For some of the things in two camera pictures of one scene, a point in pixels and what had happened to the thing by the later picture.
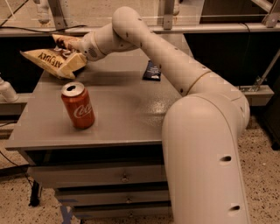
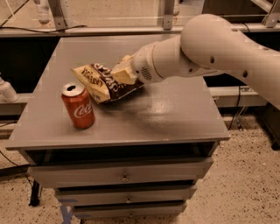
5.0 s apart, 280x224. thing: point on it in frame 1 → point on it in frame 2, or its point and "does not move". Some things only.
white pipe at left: [7, 92] does not move
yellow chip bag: [57, 62] → [92, 81]
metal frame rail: [161, 28] does not move
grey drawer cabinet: [115, 168] does not move
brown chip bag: [63, 42] → [115, 88]
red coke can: [78, 104] does not move
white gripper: [87, 46] → [142, 66]
